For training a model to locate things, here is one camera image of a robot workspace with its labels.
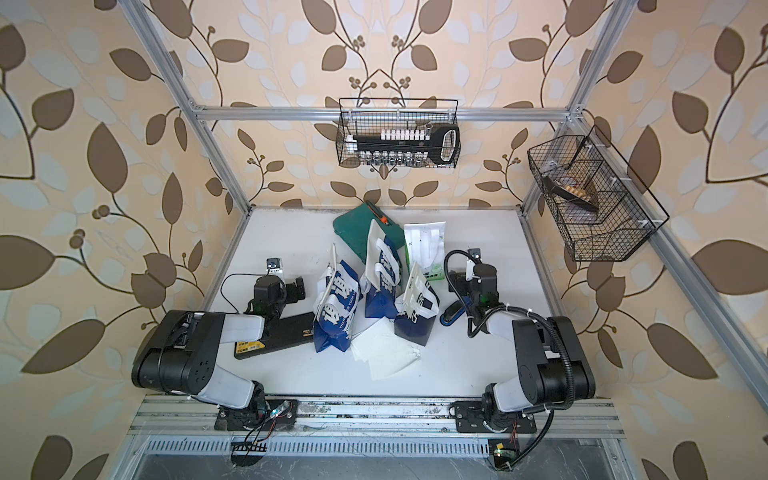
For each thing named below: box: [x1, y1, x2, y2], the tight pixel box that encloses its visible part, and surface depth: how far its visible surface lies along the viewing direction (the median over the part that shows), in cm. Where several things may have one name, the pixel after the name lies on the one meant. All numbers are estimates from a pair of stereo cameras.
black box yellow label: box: [234, 311, 315, 360], surface depth 87 cm
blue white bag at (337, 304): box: [313, 243, 362, 353], surface depth 82 cm
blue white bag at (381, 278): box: [360, 218, 400, 319], surface depth 86 cm
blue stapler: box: [439, 296, 473, 326], surface depth 90 cm
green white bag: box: [404, 221, 446, 281], surface depth 88 cm
